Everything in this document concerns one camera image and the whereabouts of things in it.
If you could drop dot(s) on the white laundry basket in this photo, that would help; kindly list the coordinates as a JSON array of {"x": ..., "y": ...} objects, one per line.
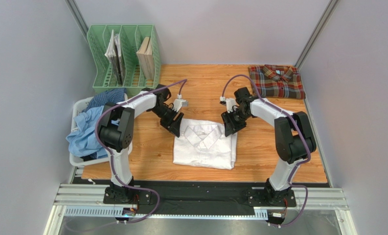
[{"x": 79, "y": 106}]

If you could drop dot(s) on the folded red plaid shirt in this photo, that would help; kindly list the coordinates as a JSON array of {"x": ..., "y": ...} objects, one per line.
[{"x": 276, "y": 81}]

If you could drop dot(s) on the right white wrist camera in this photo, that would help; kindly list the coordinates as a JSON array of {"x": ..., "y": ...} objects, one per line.
[{"x": 229, "y": 103}]

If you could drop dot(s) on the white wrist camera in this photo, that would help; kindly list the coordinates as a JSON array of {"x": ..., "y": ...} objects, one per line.
[
  {"x": 179, "y": 103},
  {"x": 229, "y": 103}
]

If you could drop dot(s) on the dark blue checked shirt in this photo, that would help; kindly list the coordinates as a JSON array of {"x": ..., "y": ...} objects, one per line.
[{"x": 112, "y": 96}]

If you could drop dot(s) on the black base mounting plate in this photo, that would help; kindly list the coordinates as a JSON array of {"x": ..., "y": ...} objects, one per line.
[{"x": 204, "y": 198}]

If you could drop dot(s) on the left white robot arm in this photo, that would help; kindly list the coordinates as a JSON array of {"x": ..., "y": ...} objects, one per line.
[{"x": 115, "y": 131}]

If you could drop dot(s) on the aluminium frame rail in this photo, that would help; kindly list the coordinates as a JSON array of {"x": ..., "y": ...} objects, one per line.
[{"x": 82, "y": 206}]

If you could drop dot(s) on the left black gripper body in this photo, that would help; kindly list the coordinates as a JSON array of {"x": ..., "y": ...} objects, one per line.
[{"x": 167, "y": 114}]

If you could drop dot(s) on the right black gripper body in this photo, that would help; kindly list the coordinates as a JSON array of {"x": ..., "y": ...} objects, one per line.
[{"x": 232, "y": 120}]

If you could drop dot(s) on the white long sleeve shirt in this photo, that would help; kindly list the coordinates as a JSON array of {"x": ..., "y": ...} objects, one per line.
[{"x": 202, "y": 143}]

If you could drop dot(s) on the light blue crumpled shirt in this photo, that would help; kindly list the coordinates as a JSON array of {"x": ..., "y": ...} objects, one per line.
[{"x": 82, "y": 141}]

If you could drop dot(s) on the magazines in organizer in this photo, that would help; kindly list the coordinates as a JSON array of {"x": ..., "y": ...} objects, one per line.
[{"x": 115, "y": 57}]

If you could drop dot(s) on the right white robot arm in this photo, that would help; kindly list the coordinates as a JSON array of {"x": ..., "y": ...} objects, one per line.
[{"x": 294, "y": 138}]

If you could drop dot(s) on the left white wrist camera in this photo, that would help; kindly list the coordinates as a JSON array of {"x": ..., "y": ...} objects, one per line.
[{"x": 179, "y": 103}]

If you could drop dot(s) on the green plastic file organizer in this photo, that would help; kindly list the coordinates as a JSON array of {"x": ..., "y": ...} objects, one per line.
[{"x": 131, "y": 37}]

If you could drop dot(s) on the beige books in organizer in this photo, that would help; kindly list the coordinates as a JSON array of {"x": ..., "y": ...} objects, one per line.
[{"x": 146, "y": 60}]

